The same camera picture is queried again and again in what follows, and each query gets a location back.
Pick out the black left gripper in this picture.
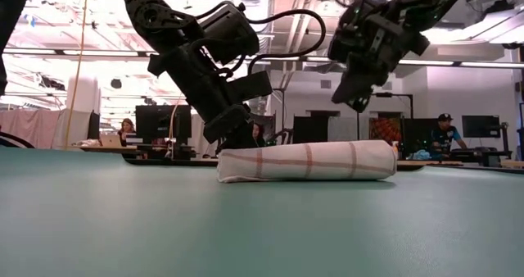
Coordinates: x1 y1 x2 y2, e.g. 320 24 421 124
147 46 260 151

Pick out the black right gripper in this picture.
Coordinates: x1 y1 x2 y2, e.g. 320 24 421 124
327 0 431 114

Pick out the white red-checked towel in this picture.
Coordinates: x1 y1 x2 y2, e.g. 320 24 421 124
216 139 399 184

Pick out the person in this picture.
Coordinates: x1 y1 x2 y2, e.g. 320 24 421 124
429 112 468 160
118 118 137 147
251 122 268 148

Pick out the red patterned panel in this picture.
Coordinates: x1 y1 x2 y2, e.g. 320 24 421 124
368 117 403 146

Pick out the black cabinet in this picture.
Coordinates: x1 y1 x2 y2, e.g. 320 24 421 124
292 111 341 145

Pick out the large black monitor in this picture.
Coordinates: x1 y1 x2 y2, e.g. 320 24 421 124
134 104 192 146

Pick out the long ceiling light bar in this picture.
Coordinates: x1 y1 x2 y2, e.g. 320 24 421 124
2 47 524 70

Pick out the silver laptop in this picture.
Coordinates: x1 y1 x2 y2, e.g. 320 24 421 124
97 134 122 148

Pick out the small black monitor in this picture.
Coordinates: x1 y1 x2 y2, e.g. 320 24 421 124
461 114 511 151

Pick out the low black table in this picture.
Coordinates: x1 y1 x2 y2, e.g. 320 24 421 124
448 146 513 166

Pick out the white pillar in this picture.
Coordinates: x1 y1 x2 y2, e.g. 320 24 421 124
66 75 102 114

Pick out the beige curtain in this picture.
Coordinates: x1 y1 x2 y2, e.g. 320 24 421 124
0 107 92 149

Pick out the black rig frame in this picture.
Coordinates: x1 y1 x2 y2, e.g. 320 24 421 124
355 91 414 141

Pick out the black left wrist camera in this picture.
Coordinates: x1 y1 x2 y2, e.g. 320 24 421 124
228 70 273 104

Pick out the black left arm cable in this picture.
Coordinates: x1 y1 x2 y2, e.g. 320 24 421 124
192 0 328 79

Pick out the yellow hanging cable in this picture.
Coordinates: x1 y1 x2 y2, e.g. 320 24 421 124
64 0 89 148

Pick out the black cable loop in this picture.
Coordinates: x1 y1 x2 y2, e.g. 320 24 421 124
0 131 36 149

